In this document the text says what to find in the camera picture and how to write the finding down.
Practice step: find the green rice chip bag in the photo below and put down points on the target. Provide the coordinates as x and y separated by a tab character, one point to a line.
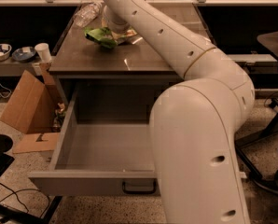
106	38

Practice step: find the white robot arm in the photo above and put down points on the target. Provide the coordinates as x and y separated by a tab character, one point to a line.
192	124

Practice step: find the open grey top drawer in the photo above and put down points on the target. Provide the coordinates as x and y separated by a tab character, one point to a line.
95	158

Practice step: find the colourful snack packet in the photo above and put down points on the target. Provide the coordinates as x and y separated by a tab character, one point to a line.
59	115

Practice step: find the clear plastic water bottle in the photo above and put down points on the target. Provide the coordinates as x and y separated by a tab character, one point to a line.
87	14

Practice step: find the brown cardboard box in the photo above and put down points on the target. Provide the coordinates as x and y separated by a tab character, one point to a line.
31	111

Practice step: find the white paper cup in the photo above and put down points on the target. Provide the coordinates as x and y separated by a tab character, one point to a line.
43	51

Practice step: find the blue patterned bowl right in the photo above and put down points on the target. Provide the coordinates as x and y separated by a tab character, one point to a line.
24	55

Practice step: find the blue patterned bowl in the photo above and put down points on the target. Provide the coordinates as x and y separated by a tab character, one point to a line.
5	50
24	55

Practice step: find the grey low shelf left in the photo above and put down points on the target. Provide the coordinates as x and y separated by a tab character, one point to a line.
11	68

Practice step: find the blue patterned bowl left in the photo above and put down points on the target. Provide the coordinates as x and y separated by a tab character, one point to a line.
5	50

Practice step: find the black stand legs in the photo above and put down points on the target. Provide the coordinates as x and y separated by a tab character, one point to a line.
257	148

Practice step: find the black drawer handle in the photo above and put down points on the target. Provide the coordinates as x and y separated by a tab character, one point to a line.
139	187

